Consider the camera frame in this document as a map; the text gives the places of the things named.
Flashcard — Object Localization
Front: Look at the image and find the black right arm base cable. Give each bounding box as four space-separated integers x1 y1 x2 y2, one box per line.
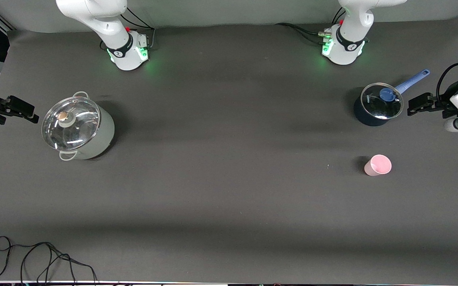
120 6 156 50

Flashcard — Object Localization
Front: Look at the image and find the glass stockpot lid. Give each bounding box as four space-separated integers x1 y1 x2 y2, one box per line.
41 97 101 151

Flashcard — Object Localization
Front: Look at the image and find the pink plastic cup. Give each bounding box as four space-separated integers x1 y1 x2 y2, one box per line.
364 155 392 177

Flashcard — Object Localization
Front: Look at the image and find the thin black loose cable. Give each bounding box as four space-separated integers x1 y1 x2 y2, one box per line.
0 236 98 284

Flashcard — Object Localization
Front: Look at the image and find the glass lid blue knob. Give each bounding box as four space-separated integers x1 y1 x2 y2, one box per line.
361 83 404 120

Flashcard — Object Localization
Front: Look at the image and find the dark blue saucepan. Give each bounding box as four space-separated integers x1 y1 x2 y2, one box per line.
353 69 431 127

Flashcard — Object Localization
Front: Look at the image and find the black left arm base cable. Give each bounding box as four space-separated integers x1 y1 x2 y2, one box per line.
275 6 345 44

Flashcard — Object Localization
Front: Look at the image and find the black arm base cable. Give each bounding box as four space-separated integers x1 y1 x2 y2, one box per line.
120 6 156 50
275 6 345 44

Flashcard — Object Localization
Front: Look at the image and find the black frame rail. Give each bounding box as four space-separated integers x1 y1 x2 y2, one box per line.
0 6 15 32

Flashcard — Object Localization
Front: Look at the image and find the grey-green stockpot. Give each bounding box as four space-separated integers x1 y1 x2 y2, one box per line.
41 91 115 161

